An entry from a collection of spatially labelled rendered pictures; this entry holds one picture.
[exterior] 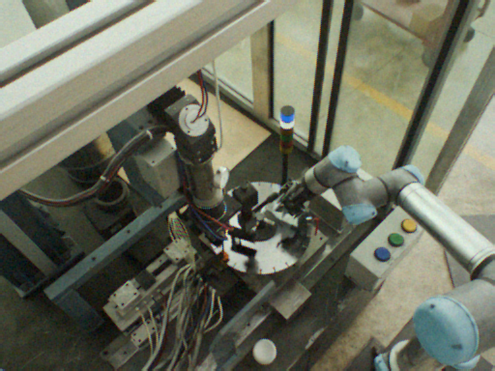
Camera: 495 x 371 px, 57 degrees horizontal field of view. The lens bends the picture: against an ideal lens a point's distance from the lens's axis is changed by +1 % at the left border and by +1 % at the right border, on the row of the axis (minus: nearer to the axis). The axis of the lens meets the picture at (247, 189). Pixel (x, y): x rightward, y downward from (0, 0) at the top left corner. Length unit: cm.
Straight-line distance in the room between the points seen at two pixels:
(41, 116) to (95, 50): 4
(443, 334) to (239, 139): 123
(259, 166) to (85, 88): 158
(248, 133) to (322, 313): 80
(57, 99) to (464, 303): 80
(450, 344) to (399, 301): 152
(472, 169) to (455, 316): 210
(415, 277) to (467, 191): 64
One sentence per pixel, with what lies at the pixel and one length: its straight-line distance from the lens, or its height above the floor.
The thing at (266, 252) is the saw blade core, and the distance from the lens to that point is 138.
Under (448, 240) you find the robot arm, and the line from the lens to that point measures 108.
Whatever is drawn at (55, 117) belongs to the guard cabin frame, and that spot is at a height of 203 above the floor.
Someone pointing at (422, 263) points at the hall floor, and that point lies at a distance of 254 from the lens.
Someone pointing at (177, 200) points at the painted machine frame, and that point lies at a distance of 139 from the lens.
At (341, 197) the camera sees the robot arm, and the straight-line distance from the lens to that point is 116.
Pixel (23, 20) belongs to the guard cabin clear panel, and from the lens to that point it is 189.
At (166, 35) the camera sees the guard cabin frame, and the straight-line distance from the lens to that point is 27.
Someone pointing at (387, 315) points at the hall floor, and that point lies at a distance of 238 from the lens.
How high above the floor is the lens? 220
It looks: 56 degrees down
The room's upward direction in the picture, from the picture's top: 5 degrees counter-clockwise
